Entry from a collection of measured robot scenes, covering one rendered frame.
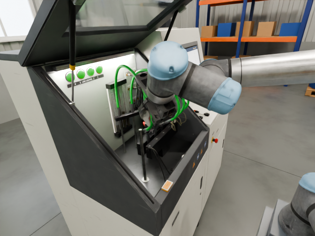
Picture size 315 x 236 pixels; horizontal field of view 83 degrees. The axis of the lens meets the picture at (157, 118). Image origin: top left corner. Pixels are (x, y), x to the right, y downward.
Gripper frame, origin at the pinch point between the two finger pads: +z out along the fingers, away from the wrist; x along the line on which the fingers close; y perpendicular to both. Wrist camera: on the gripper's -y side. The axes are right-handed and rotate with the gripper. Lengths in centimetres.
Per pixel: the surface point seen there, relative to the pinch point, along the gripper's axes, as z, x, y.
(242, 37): 316, 399, -191
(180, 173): 24.6, 3.5, 25.6
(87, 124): 7.5, -23.7, -8.5
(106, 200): 32.0, -32.3, 20.6
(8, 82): 20, -51, -50
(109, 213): 39, -35, 27
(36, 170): 191, -128, -52
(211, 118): 53, 48, 5
